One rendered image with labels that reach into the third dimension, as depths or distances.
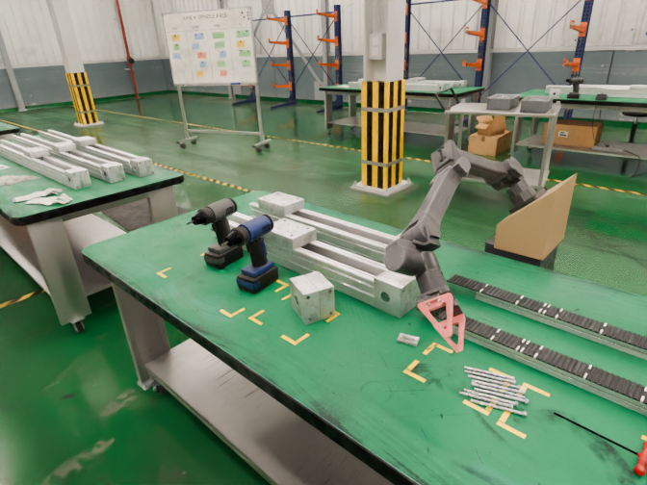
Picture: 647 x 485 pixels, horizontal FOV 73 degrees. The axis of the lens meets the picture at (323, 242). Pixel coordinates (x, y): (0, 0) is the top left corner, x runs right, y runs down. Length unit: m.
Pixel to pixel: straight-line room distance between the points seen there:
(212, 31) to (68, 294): 4.99
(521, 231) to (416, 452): 0.93
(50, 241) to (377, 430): 2.11
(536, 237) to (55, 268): 2.30
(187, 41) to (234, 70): 0.86
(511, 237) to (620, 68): 7.21
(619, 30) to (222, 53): 6.06
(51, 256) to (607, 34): 8.12
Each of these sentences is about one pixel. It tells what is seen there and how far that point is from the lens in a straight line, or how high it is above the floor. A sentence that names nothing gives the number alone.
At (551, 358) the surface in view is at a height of 0.81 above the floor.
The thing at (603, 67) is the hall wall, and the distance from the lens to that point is 8.76.
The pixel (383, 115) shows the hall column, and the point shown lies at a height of 0.79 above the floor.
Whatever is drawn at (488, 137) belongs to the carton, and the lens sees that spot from 6.29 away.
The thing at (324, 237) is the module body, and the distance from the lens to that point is 1.57.
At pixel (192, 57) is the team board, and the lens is 7.27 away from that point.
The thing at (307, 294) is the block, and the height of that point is 0.87.
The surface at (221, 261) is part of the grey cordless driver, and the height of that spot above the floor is 0.81.
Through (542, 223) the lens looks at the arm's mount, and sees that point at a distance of 1.58.
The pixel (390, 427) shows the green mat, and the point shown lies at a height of 0.78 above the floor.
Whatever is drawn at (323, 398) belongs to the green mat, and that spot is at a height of 0.78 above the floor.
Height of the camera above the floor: 1.47
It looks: 25 degrees down
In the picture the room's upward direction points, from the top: 3 degrees counter-clockwise
